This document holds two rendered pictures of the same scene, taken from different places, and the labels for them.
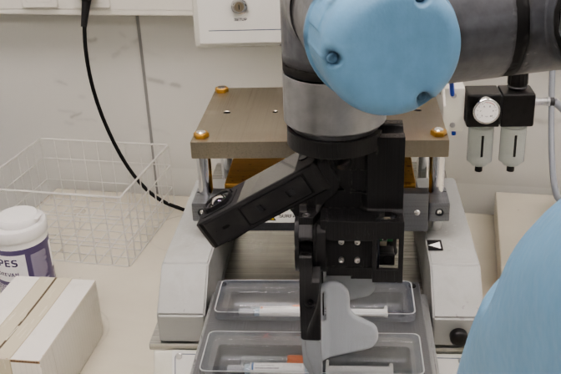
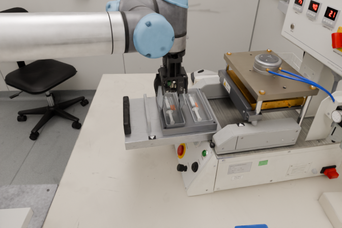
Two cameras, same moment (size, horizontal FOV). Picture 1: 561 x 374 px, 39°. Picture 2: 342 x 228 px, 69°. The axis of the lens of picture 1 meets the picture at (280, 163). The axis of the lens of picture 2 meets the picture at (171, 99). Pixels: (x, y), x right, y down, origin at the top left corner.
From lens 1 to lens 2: 0.74 m
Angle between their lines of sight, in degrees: 65
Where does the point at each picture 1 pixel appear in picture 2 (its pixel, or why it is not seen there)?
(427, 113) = (282, 89)
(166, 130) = not seen: hidden behind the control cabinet
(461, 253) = (238, 131)
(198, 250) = (211, 81)
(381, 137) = (167, 55)
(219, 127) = (237, 55)
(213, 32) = (284, 32)
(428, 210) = (246, 113)
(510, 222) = not seen: outside the picture
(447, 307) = (217, 136)
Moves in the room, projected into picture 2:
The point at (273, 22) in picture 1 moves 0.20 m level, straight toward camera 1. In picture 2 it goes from (298, 36) to (242, 43)
